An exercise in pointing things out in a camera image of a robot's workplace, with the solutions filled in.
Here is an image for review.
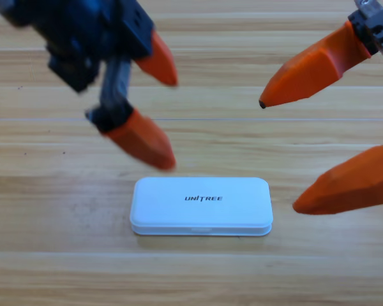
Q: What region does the white Unitree pencil case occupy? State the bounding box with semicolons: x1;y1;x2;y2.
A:
129;177;274;237

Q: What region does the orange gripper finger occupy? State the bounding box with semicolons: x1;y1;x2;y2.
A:
86;100;177;171
292;145;383;216

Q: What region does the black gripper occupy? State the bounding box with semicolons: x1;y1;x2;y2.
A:
259;0;383;110
0;0;179;105

